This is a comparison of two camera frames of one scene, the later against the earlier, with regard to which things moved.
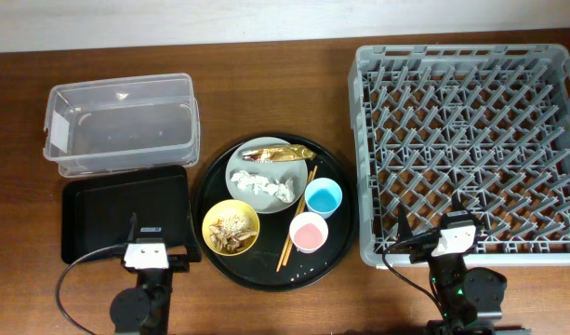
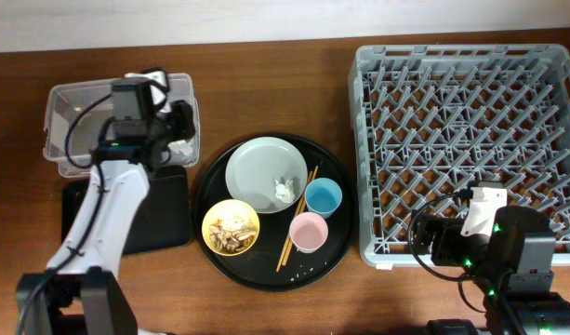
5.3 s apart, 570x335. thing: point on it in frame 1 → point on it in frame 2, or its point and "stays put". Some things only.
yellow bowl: x=231 y=227 stays put
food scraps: x=231 y=233 stays put
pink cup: x=308 y=232 stays put
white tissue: x=258 y=183 → x=181 y=147
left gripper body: x=178 y=263 → x=160 y=127
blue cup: x=323 y=196 stays put
